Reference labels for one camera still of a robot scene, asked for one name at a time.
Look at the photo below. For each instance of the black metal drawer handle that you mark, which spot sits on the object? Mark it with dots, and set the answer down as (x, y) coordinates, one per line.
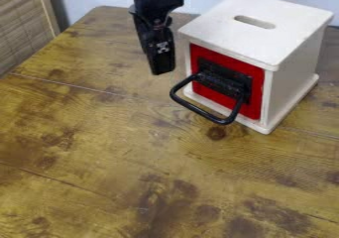
(217, 85)

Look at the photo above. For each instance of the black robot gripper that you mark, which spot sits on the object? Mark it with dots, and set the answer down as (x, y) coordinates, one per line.
(157, 45)

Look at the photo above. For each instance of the white wooden box cabinet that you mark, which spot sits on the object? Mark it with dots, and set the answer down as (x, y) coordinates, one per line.
(271, 34)

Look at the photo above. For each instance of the red drawer front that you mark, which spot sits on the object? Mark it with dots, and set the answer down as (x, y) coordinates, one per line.
(237, 71)

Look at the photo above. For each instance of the wooden panel at left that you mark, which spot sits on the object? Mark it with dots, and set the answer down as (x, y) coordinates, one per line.
(28, 26)

